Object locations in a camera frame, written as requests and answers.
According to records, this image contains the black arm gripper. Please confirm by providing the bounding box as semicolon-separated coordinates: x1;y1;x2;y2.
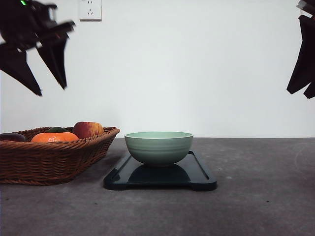
0;0;76;96
286;0;315;94

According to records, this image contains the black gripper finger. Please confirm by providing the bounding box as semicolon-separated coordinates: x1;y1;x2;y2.
303;82;315;99

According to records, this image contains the green ceramic bowl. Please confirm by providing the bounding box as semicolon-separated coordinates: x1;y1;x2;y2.
125;131;193;166

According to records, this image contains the brown wicker basket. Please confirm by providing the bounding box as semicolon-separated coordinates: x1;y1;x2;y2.
0;127;120;185

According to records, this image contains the dark green fruit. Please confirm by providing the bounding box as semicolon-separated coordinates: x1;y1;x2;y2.
47;127;68;132

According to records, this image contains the orange tangerine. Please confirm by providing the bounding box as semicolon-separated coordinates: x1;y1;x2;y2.
31;132;79;142

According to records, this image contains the dark purple fruit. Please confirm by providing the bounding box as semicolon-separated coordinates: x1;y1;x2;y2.
0;133;25;142

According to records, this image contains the red yellow apple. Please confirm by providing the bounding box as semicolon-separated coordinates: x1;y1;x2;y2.
73;121;104;138

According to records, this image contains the dark rectangular tray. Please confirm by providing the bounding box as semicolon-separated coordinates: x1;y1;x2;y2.
104;151;217;191

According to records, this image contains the white wall socket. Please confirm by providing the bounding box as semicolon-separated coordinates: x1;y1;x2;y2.
78;0;102;24

